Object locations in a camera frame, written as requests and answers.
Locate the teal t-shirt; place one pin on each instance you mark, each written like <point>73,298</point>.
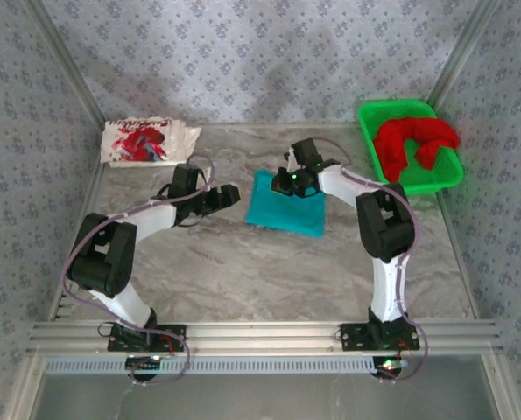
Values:
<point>286,214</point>

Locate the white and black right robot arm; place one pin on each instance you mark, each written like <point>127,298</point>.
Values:
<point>387,289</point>

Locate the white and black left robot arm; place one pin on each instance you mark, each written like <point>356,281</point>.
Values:
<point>128,306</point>

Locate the white t-shirt with red print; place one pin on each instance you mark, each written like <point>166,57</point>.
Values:
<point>133,140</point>

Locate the green plastic basket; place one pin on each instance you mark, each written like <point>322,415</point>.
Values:
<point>450,175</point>

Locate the black controller board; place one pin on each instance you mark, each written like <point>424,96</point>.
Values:
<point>389,366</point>
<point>144,362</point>

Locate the grey metal lower panel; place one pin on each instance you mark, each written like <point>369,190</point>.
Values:
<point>260,398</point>

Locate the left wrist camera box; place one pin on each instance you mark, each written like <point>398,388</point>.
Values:
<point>185,180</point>

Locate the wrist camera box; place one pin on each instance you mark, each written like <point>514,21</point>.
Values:
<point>185,180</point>
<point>307,153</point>

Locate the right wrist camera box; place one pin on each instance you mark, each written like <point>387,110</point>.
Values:
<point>307,153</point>

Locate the aluminium back rail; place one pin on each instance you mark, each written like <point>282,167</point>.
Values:
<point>286,125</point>

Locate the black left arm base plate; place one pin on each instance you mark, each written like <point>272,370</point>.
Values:
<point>172,332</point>

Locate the aluminium mounting rail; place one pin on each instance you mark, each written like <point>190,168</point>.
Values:
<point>260,337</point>

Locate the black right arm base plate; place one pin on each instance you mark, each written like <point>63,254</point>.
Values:
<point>352,344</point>

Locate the aluminium frame post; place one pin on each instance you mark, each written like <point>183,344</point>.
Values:
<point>63,61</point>
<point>461,52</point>

